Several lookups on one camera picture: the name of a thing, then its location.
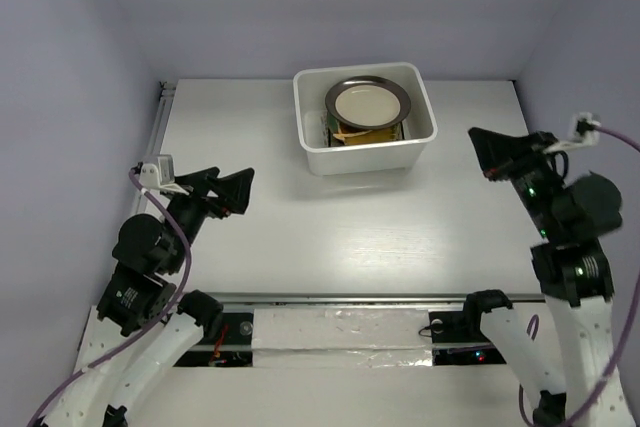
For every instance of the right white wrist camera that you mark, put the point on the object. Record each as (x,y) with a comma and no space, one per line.
(583,133)

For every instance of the yellow green woven plate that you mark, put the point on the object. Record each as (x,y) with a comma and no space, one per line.
(389,134)

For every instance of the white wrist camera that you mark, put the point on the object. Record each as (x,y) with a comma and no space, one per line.
(583,133)
(157,173)

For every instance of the aluminium front rail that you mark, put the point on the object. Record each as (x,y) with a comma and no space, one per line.
(281,299)

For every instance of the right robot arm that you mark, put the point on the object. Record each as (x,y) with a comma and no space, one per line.
(574,275)

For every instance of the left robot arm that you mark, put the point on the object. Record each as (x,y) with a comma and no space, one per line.
(146,320)

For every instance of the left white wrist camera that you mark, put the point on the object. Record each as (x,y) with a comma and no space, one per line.
(157,173)

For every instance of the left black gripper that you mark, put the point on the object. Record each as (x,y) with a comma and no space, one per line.
(234,188)

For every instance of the brown rimmed round plate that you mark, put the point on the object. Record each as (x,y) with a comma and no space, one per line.
(368,102)

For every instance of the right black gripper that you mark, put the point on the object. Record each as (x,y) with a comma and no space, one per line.
(499,153)

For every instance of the silver foil tape strip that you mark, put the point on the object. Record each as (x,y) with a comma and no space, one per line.
(340,337)

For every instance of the white plastic bin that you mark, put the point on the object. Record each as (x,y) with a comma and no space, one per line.
(419,127)

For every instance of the orange leaf-shaped plate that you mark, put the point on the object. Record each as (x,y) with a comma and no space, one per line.
(353,138)

